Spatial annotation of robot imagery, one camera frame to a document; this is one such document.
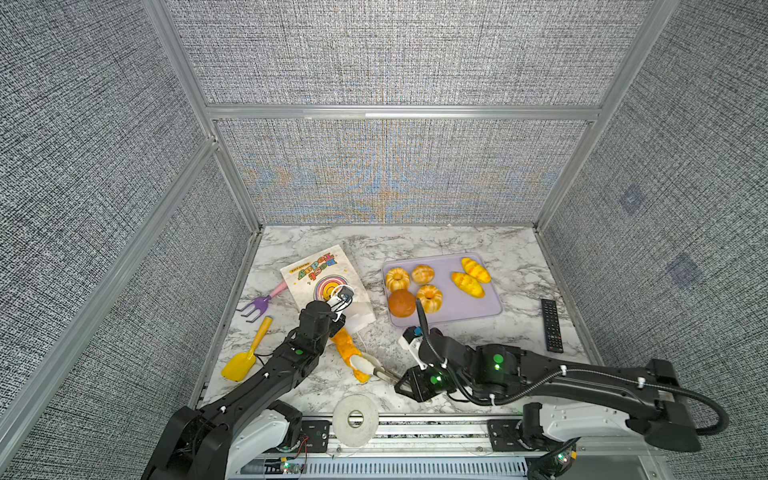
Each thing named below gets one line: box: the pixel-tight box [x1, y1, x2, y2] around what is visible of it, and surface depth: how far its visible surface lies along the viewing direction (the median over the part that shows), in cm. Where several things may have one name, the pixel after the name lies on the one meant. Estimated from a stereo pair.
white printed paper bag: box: [280, 244, 376, 332], surface depth 92 cm
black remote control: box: [541, 299, 564, 353], surface depth 93 cm
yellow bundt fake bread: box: [385, 267, 411, 292], surface depth 101 cm
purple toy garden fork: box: [236, 280, 288, 323], surface depth 99 cm
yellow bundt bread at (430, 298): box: [416, 284, 443, 314], surface depth 97 cm
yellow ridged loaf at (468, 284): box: [451, 272, 485, 299], surface depth 101 cm
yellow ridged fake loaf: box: [461, 257, 491, 283], surface depth 105 cm
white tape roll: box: [332, 394, 379, 447], surface depth 77 cm
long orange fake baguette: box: [332, 327, 371, 384], surface depth 81 cm
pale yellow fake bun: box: [411, 265, 435, 285], surface depth 102 cm
